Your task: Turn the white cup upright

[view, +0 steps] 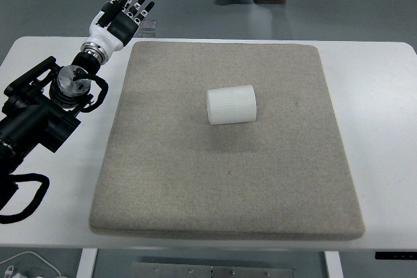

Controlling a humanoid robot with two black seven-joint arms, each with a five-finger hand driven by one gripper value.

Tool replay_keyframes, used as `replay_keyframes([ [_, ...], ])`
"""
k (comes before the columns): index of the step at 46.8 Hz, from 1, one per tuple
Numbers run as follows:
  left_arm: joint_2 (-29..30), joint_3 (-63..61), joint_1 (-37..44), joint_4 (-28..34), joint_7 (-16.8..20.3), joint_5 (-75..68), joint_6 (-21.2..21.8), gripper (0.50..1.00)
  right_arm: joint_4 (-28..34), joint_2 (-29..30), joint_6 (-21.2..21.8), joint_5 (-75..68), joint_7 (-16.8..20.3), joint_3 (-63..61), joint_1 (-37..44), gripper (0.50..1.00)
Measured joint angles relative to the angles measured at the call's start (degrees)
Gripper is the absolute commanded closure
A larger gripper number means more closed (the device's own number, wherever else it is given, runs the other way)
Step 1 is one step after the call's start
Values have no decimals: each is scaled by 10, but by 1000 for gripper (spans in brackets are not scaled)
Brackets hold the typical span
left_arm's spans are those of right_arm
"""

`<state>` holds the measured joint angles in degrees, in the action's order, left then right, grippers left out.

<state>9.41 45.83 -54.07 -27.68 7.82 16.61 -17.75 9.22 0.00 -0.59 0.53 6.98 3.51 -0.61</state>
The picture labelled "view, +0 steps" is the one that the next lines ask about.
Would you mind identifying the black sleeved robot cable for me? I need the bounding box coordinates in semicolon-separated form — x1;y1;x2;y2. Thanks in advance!
0;173;51;225

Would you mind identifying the white table leg right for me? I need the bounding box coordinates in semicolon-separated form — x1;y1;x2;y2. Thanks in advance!
324;251;344;278

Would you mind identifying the beige felt mat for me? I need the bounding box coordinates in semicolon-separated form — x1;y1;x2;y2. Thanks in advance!
89;41;365;240

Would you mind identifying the clear plastic floor box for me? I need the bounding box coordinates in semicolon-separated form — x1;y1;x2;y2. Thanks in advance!
137;19;156;38

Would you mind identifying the white ribbed cup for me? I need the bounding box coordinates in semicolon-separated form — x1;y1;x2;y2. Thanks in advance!
206;85;257;126

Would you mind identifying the black table control panel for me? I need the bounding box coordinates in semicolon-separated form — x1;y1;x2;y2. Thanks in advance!
375;251;417;260

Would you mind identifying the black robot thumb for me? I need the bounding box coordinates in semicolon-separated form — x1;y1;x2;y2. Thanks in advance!
96;0;126;27

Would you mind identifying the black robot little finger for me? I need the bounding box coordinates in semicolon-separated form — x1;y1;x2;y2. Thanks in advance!
135;1;154;24

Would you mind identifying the white cable on floor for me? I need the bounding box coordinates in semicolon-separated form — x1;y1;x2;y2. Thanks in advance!
0;251;63;278

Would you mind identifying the white table leg left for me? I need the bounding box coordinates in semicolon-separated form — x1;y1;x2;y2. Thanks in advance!
76;248;98;278

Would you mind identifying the white table leg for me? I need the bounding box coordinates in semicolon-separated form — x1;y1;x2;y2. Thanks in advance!
76;248;98;278
324;251;344;278

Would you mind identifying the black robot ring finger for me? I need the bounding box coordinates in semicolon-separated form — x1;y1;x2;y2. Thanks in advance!
129;0;146;18

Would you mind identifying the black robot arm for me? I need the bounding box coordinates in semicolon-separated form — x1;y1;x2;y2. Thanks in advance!
1;0;154;176

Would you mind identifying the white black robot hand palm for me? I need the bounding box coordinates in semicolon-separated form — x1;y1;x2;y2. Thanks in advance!
83;10;139;55

